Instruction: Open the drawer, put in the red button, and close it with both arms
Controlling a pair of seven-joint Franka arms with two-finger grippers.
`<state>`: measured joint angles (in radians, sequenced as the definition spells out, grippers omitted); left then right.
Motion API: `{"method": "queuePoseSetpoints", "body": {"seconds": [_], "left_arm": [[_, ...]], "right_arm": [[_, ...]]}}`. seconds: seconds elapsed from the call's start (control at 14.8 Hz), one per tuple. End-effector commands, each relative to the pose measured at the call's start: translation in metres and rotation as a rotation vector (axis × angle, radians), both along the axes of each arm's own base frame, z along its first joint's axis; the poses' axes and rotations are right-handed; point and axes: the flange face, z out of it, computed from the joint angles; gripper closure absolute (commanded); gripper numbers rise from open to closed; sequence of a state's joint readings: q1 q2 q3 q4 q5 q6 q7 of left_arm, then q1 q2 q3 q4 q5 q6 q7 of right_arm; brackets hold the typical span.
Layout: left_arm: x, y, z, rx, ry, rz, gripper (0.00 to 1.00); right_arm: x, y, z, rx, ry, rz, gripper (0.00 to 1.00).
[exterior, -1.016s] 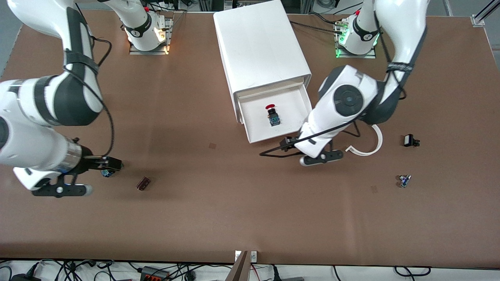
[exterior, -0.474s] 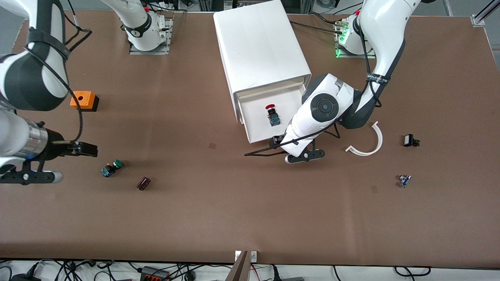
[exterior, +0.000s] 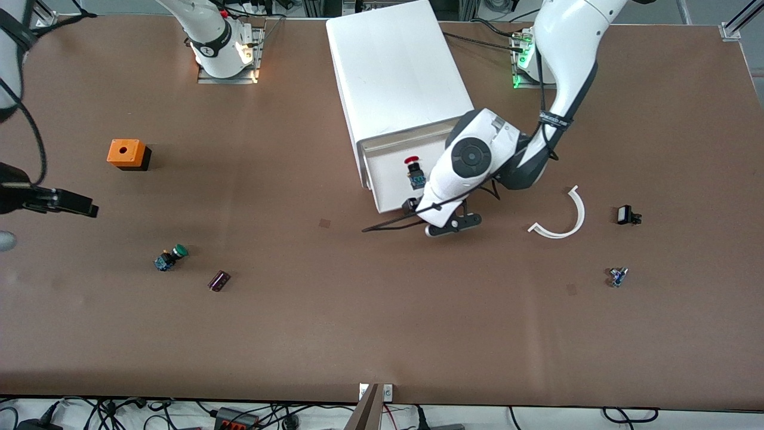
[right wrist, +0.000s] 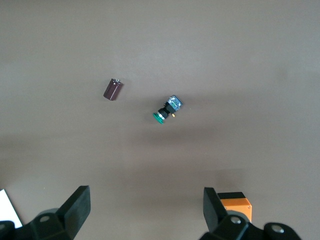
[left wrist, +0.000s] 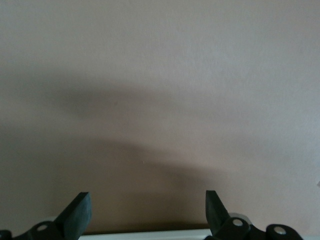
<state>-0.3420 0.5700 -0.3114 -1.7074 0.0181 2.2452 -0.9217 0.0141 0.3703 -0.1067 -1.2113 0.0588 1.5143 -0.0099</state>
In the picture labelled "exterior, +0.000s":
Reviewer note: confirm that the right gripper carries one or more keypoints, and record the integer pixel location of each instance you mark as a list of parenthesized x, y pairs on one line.
[(13, 196)]

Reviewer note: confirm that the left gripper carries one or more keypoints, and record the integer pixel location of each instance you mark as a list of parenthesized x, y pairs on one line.
[(409, 206)]

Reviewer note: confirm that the white plastic drawer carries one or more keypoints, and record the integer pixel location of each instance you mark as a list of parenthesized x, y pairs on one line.
[(388, 173)]

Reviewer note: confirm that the red push button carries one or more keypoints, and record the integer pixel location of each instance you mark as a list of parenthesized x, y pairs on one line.
[(412, 161)]

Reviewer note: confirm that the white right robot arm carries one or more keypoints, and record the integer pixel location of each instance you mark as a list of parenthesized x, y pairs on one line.
[(209, 36)]

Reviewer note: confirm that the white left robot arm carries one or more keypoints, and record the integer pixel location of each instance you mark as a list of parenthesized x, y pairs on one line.
[(477, 155)]

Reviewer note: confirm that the green push button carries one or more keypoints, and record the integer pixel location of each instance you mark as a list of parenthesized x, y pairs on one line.
[(170, 258)]

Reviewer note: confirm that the white drawer cabinet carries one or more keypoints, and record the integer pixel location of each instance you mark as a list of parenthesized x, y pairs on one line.
[(394, 65)]

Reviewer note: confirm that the orange box with hole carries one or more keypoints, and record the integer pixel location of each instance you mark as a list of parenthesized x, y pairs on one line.
[(125, 154)]

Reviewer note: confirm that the white curved plastic piece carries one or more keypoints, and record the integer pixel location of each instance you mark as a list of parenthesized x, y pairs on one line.
[(582, 212)]

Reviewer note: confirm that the dark purple capacitor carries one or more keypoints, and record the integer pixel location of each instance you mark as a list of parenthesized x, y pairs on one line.
[(219, 280)]

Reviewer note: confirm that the grey diagonal bar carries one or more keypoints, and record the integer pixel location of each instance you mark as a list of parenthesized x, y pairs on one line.
[(365, 412)]

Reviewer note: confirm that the small blue electronic component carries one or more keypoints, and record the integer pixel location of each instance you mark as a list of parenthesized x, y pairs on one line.
[(617, 276)]

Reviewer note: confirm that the black orange power strip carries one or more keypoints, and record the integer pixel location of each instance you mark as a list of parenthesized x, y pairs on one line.
[(236, 418)]

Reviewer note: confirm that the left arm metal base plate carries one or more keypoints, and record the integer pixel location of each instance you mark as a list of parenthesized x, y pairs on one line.
[(520, 74)]

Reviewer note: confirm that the white metal bracket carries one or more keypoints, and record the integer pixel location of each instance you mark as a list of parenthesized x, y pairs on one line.
[(388, 392)]

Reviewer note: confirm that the aluminium profile post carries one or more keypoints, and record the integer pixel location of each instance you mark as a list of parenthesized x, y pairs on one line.
[(45, 15), (737, 24)]

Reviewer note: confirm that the small black switch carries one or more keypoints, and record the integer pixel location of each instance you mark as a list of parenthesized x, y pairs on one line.
[(625, 214)]

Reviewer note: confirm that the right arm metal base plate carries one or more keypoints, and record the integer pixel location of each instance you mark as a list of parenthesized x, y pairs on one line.
[(258, 51)]

